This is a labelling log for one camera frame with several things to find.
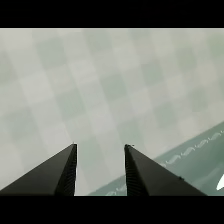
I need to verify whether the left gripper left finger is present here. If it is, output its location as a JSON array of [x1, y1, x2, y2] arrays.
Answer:
[[0, 142, 78, 197]]

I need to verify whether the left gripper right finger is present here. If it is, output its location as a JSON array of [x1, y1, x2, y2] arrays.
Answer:
[[124, 143, 207, 197]]

